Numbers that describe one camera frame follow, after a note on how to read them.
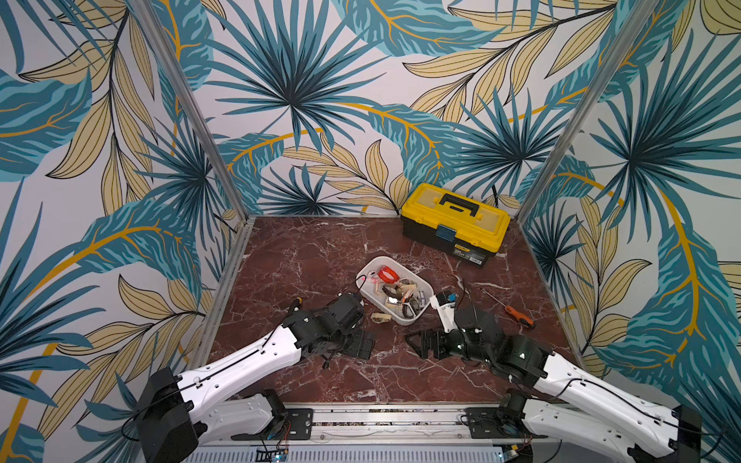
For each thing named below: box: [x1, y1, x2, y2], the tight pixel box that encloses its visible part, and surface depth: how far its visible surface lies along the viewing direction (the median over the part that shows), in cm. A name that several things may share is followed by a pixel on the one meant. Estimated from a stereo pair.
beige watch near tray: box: [370, 312, 392, 324], surface depth 94 cm
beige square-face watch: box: [400, 277, 417, 291], surface depth 99 cm
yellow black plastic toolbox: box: [400, 183, 512, 268], surface depth 102 cm
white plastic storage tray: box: [355, 255, 436, 326], surface depth 98 cm
